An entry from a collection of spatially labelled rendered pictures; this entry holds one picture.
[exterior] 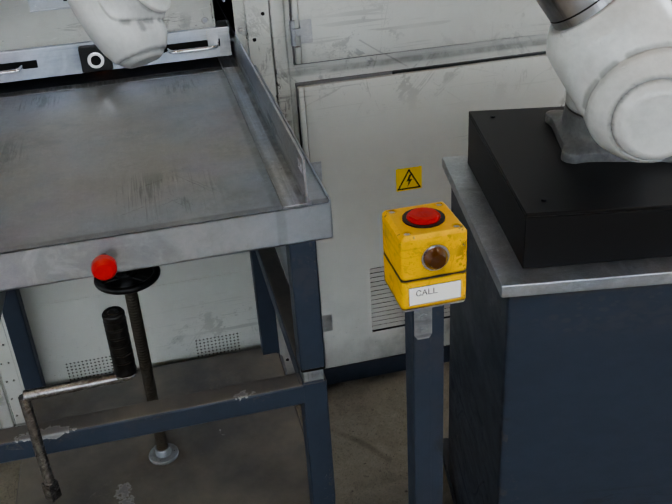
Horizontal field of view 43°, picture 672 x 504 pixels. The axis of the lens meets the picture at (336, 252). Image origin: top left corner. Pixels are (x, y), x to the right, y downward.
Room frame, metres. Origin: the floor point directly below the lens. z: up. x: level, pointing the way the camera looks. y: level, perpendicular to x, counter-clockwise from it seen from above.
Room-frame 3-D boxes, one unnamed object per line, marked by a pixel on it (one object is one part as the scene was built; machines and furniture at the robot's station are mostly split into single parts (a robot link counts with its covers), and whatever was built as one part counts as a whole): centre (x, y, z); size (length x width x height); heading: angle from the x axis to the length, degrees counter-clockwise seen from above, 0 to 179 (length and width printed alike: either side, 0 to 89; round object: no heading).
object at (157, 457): (1.32, 0.38, 0.18); 0.06 x 0.06 x 0.02
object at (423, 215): (0.88, -0.10, 0.90); 0.04 x 0.04 x 0.02
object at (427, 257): (0.83, -0.11, 0.87); 0.03 x 0.01 x 0.03; 102
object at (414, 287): (0.88, -0.10, 0.85); 0.08 x 0.08 x 0.10; 12
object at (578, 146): (1.25, -0.44, 0.87); 0.22 x 0.18 x 0.06; 175
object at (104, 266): (0.96, 0.30, 0.82); 0.04 x 0.03 x 0.03; 12
